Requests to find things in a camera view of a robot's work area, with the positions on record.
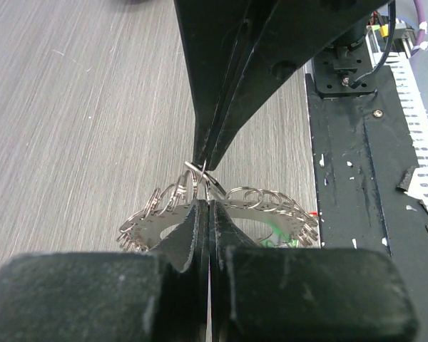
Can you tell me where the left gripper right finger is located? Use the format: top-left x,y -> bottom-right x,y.
210,201 -> 420,342

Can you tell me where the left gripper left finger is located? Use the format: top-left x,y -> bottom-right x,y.
0,200 -> 209,341

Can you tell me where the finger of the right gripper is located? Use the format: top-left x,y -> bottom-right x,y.
174,1 -> 255,166
206,1 -> 385,170

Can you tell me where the large metal keyring with rings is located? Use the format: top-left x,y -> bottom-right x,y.
116,167 -> 321,252

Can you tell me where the green key tag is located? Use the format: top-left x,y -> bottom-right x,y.
259,224 -> 299,248

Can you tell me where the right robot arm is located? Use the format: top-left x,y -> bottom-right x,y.
175,0 -> 382,170

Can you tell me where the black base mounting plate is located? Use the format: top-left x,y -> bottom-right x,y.
305,66 -> 428,341

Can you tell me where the slotted cable duct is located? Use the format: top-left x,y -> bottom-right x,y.
386,20 -> 428,231

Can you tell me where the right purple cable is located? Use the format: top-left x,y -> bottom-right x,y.
412,0 -> 428,60

